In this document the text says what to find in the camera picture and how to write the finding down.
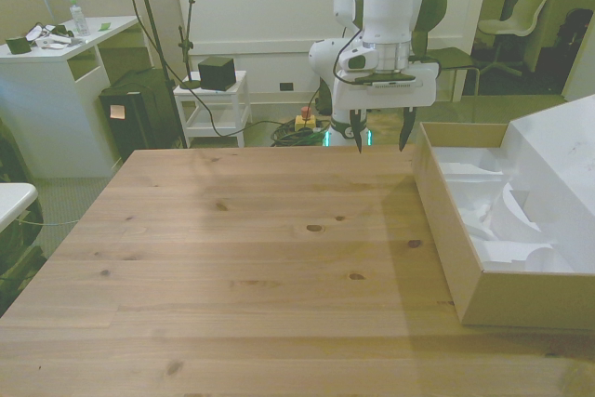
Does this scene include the black case with note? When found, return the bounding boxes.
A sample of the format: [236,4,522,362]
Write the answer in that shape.
[98,70,182,162]

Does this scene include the black tripod stand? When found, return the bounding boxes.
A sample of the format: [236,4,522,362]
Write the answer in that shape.
[108,0,188,150]

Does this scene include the yellow emergency stop button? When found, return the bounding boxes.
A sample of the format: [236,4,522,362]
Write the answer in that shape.
[294,106,318,134]

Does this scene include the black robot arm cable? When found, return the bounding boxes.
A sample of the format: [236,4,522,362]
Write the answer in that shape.
[319,0,368,86]

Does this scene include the clear plastic water bottle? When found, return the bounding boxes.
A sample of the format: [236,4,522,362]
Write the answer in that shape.
[69,0,91,37]

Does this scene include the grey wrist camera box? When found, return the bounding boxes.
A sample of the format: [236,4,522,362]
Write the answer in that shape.
[337,46,417,88]

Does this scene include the small white side table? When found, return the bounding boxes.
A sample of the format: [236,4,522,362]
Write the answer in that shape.
[172,69,255,150]

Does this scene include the dark seat metal chair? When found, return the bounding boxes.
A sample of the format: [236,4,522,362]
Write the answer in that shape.
[408,46,483,122]

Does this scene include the white box lid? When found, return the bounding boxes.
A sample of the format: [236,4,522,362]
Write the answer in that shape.
[498,93,595,273]

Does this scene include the white flat device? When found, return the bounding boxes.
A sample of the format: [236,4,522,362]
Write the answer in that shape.
[35,35,72,51]

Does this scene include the black microphone stand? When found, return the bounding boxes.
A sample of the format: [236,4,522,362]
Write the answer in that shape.
[178,0,204,91]

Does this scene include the white paper packing insert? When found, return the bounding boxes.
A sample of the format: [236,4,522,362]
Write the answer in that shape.
[429,145,575,274]

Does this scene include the black cube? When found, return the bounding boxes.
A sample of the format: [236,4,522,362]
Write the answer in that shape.
[197,56,235,92]

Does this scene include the white rounded tabletop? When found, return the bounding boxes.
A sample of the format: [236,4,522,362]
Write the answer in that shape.
[0,182,39,232]

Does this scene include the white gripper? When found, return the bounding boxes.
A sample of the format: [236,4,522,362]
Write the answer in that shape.
[331,60,441,154]

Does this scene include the brown cardboard box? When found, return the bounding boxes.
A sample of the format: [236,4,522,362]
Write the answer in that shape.
[412,121,595,331]

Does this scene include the black cable bundle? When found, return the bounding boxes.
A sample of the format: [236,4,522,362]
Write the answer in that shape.
[268,118,334,148]

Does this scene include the white swivel chair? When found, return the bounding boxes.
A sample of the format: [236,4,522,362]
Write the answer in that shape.
[477,0,550,78]

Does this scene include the white desk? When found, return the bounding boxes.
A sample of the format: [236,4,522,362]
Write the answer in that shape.
[0,15,155,179]

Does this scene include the glasses with cable clutter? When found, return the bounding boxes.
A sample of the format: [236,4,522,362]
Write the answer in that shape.
[24,21,75,43]

